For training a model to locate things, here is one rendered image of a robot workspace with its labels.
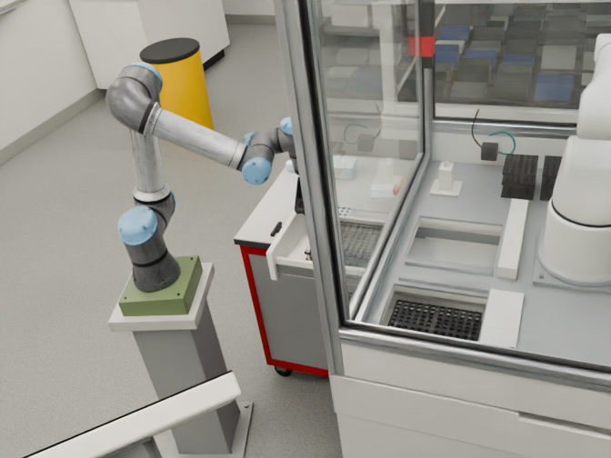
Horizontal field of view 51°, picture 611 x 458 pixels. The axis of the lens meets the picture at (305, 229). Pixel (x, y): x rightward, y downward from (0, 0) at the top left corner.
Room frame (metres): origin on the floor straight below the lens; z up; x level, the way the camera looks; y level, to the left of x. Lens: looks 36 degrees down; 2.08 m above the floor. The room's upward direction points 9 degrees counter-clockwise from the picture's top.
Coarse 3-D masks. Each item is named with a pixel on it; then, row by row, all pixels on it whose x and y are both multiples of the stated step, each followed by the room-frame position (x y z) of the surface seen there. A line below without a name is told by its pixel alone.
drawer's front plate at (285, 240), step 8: (296, 216) 1.70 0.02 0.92; (288, 224) 1.64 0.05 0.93; (296, 224) 1.69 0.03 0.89; (304, 224) 1.74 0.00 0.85; (280, 232) 1.61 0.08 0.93; (288, 232) 1.63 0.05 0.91; (296, 232) 1.68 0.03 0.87; (280, 240) 1.58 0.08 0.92; (288, 240) 1.62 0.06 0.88; (296, 240) 1.67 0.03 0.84; (272, 248) 1.53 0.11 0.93; (280, 248) 1.57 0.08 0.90; (288, 248) 1.62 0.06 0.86; (272, 256) 1.51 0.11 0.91; (272, 264) 1.51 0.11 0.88; (272, 272) 1.51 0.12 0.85
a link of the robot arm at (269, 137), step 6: (258, 132) 1.69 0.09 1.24; (264, 132) 1.68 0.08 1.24; (270, 132) 1.67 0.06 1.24; (276, 132) 1.66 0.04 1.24; (246, 138) 1.68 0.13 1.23; (252, 138) 1.67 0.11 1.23; (258, 138) 1.65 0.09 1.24; (264, 138) 1.64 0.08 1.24; (270, 138) 1.65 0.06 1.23; (276, 138) 1.65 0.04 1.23; (246, 144) 1.66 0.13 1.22; (252, 144) 1.63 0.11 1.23; (270, 144) 1.62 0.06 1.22; (276, 144) 1.64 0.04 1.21; (276, 150) 1.64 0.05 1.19; (282, 150) 1.64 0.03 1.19
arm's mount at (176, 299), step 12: (180, 264) 1.66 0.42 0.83; (192, 264) 1.65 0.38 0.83; (132, 276) 1.64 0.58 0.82; (180, 276) 1.59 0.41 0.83; (192, 276) 1.59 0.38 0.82; (132, 288) 1.58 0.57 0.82; (168, 288) 1.55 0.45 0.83; (180, 288) 1.54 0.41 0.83; (192, 288) 1.57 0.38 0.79; (120, 300) 1.53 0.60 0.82; (132, 300) 1.52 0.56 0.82; (144, 300) 1.51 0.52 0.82; (156, 300) 1.50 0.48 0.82; (168, 300) 1.49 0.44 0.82; (180, 300) 1.49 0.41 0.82; (192, 300) 1.54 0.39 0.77; (132, 312) 1.52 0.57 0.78; (144, 312) 1.51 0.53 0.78; (156, 312) 1.50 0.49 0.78; (168, 312) 1.50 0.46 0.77; (180, 312) 1.49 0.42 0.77
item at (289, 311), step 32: (288, 192) 2.10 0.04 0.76; (256, 224) 1.91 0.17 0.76; (256, 256) 1.83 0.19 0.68; (256, 288) 1.85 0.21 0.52; (288, 288) 1.79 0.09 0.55; (256, 320) 1.86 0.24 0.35; (288, 320) 1.80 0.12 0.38; (320, 320) 1.74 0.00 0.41; (288, 352) 1.81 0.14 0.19; (320, 352) 1.75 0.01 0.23
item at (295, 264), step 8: (304, 216) 1.74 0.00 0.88; (304, 232) 1.72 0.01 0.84; (304, 240) 1.67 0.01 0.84; (296, 248) 1.64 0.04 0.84; (304, 248) 1.63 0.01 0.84; (280, 256) 1.53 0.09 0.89; (288, 256) 1.60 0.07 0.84; (296, 256) 1.59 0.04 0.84; (304, 256) 1.59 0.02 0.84; (280, 264) 1.52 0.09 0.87; (288, 264) 1.51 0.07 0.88; (296, 264) 1.50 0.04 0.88; (304, 264) 1.49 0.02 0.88; (312, 264) 1.48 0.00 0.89; (280, 272) 1.52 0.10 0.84; (288, 272) 1.51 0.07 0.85; (296, 272) 1.50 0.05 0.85; (304, 272) 1.49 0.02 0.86; (312, 272) 1.48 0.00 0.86
